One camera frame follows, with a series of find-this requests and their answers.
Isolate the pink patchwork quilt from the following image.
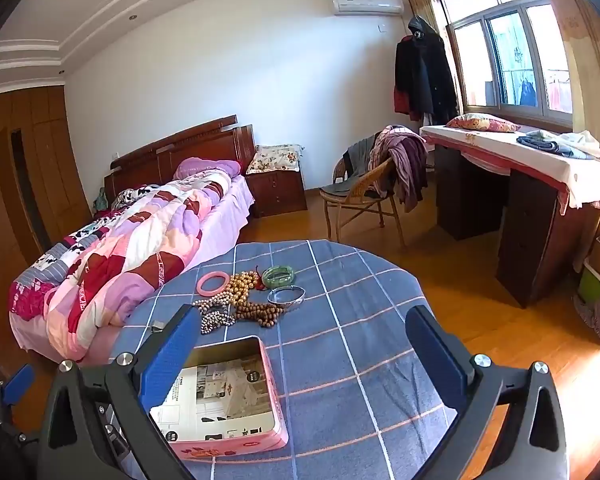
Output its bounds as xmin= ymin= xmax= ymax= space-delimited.
xmin=9 ymin=170 xmax=233 ymax=363

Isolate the dark wooden desk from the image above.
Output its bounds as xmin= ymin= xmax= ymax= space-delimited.
xmin=432 ymin=132 xmax=600 ymax=309

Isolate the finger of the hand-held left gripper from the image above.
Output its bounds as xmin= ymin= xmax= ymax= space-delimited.
xmin=0 ymin=364 xmax=36 ymax=409

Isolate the floral pillow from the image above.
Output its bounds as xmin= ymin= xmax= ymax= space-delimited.
xmin=445 ymin=113 xmax=522 ymax=134

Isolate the white red-edged desk cloth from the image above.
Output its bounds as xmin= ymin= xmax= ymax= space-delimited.
xmin=420 ymin=124 xmax=600 ymax=209

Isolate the white air conditioner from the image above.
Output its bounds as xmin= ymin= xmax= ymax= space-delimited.
xmin=331 ymin=0 xmax=405 ymax=16

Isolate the purple garment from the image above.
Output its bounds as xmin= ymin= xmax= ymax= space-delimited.
xmin=369 ymin=125 xmax=429 ymax=213

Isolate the printed paper sheet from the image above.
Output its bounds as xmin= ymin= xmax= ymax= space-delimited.
xmin=152 ymin=354 xmax=277 ymax=443

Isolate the silver bead strand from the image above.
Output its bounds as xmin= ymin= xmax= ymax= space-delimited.
xmin=200 ymin=310 xmax=236 ymax=335

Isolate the black and white blanket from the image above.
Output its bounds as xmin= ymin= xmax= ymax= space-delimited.
xmin=111 ymin=185 xmax=163 ymax=211

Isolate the pink tin box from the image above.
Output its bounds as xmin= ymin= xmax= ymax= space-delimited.
xmin=149 ymin=335 xmax=290 ymax=461

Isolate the gold bead bracelet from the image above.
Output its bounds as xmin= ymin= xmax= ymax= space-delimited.
xmin=225 ymin=270 xmax=263 ymax=311

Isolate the beige bead strand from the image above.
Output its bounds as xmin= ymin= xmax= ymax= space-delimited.
xmin=192 ymin=296 xmax=231 ymax=311

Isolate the pink bangle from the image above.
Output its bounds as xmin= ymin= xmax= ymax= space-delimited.
xmin=196 ymin=271 xmax=231 ymax=297

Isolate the lilac bed sheet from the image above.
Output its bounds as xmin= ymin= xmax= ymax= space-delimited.
xmin=192 ymin=175 xmax=256 ymax=267

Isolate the blue checked tablecloth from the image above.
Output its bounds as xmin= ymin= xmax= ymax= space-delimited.
xmin=107 ymin=239 xmax=461 ymax=480

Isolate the red hanging garment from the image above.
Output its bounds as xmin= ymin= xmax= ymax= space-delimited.
xmin=394 ymin=87 xmax=417 ymax=117

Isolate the window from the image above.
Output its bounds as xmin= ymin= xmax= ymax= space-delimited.
xmin=439 ymin=0 xmax=577 ymax=130

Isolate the black hanging coat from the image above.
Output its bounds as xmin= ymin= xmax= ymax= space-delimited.
xmin=394 ymin=16 xmax=460 ymax=122

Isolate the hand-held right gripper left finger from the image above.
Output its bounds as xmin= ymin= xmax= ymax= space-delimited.
xmin=37 ymin=304 xmax=202 ymax=480

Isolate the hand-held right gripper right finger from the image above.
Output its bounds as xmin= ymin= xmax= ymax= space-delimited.
xmin=405 ymin=305 xmax=568 ymax=480

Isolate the wooden nightstand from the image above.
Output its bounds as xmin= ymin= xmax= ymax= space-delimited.
xmin=245 ymin=170 xmax=308 ymax=218

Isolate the brown wooden bead bracelet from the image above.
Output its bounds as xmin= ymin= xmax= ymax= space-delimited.
xmin=235 ymin=300 xmax=288 ymax=329

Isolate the wooden wardrobe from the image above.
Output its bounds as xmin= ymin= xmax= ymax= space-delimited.
xmin=0 ymin=85 xmax=94 ymax=267

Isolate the silver bangle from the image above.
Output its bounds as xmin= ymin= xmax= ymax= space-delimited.
xmin=266 ymin=285 xmax=307 ymax=307

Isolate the wicker chair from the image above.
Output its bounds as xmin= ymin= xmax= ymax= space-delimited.
xmin=320 ymin=155 xmax=408 ymax=250

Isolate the floral cushion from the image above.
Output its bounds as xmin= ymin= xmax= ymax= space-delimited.
xmin=247 ymin=144 xmax=304 ymax=175

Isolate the green jade bracelet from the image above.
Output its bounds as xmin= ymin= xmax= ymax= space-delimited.
xmin=261 ymin=266 xmax=297 ymax=287

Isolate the wooden bed headboard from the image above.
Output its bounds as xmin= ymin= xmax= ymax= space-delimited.
xmin=104 ymin=115 xmax=257 ymax=206

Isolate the purple pillow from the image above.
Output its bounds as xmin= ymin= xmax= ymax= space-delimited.
xmin=174 ymin=157 xmax=242 ymax=182

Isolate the pile of folded clothes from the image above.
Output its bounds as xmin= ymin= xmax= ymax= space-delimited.
xmin=517 ymin=130 xmax=600 ymax=160

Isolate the grey garment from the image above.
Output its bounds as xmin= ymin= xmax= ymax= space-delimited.
xmin=320 ymin=135 xmax=382 ymax=199

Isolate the green plastic bin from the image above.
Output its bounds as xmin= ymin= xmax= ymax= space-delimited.
xmin=577 ymin=257 xmax=600 ymax=304

